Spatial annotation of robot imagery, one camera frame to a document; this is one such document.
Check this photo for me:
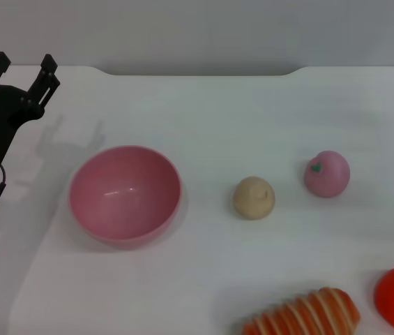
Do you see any pink plastic bowl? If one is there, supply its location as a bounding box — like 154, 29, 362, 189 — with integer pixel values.
68, 145, 183, 251

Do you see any pink toy peach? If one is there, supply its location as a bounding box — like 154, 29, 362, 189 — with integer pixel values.
303, 150, 351, 199

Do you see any beige toy bun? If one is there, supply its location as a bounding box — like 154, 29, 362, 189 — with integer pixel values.
232, 176, 276, 221

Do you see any orange white striped toy bread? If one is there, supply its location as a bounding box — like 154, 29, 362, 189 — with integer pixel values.
241, 286, 361, 335

